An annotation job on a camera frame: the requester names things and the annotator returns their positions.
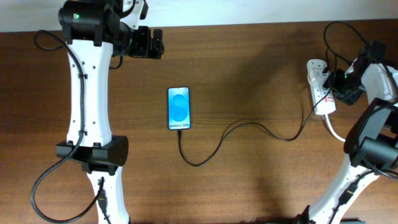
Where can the white power strip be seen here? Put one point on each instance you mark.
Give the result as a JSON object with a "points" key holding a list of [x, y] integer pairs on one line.
{"points": [[322, 98]]}

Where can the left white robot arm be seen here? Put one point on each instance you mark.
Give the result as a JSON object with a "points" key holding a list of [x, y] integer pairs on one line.
{"points": [[96, 31]]}

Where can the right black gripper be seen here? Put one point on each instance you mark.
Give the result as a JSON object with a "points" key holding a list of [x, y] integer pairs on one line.
{"points": [[347, 97]]}

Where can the blue Galaxy smartphone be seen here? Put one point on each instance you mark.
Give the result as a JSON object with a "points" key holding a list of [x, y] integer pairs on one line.
{"points": [[179, 108]]}

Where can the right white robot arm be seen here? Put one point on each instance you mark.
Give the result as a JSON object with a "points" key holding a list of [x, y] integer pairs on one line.
{"points": [[371, 145]]}

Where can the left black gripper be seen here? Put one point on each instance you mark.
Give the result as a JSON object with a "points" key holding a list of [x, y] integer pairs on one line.
{"points": [[143, 50]]}

